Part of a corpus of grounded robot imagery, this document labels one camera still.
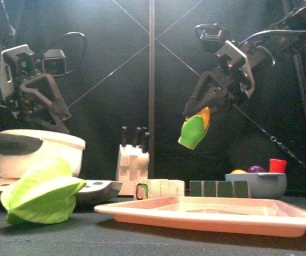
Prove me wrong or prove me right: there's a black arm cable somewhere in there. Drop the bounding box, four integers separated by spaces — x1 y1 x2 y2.
239 28 306 47
52 31 89 77

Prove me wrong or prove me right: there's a white knife block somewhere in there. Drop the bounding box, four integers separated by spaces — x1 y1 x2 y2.
115 143 151 196

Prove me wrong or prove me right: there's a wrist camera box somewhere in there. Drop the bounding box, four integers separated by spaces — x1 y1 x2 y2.
193 22 231 52
41 48 68 77

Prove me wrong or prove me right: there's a white toy pot, gray handle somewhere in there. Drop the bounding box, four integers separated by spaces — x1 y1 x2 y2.
0 128 88 180

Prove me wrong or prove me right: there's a pink plastic tray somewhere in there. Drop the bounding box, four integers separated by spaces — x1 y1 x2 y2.
93 195 306 239

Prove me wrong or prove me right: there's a purple toy ball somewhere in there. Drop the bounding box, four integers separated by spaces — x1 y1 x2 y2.
247 165 268 174

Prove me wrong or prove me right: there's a green toy lettuce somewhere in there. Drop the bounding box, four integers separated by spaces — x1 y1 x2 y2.
0 157 88 226

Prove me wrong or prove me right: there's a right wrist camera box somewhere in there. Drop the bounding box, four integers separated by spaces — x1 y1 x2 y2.
193 22 231 52

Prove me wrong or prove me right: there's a red toy cup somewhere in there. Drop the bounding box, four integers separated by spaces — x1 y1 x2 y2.
268 158 290 174

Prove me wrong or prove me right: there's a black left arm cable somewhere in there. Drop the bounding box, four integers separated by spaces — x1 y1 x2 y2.
52 31 89 77

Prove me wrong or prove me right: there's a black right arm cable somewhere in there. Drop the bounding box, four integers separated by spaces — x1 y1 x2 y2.
239 28 306 47

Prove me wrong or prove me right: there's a vertical metal frame pole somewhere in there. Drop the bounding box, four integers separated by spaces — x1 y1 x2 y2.
148 0 156 179

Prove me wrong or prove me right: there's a dark green block row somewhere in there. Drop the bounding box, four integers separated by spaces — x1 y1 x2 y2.
188 180 251 199

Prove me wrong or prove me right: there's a gray toy bowl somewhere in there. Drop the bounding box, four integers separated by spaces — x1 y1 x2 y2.
224 171 290 200

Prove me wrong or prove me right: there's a gray toy stove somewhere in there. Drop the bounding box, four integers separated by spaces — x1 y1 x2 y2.
0 176 124 206

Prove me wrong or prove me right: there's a toy corn with green husk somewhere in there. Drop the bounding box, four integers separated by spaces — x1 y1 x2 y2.
177 106 213 151

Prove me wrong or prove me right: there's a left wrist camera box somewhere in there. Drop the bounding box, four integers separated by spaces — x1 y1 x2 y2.
41 48 68 77

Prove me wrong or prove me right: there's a white toy sushi roll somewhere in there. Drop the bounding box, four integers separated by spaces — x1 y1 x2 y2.
133 178 187 201

